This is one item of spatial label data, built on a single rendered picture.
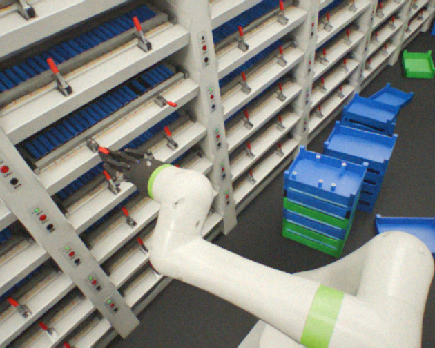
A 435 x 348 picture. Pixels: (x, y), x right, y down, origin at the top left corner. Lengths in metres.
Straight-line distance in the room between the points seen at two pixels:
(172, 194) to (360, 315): 0.40
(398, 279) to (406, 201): 1.47
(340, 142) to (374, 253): 1.24
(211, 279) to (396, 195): 1.61
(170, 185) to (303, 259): 1.21
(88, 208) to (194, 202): 0.56
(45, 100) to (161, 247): 0.48
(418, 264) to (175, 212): 0.46
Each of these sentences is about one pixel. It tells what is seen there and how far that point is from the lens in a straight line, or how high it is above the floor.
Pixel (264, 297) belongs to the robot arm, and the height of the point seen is 0.95.
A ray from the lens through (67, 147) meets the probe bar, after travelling 1.07.
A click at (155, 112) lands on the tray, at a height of 0.93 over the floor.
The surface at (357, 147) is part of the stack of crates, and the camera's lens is 1.91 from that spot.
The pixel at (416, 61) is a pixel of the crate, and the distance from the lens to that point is 3.40.
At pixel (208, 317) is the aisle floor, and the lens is 1.70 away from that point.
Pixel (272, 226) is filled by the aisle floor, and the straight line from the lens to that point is 1.92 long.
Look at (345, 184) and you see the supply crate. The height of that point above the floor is 0.40.
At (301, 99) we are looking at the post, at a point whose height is 0.47.
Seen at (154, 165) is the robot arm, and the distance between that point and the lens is 0.80.
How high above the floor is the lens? 1.56
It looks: 45 degrees down
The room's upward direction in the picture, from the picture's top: 10 degrees counter-clockwise
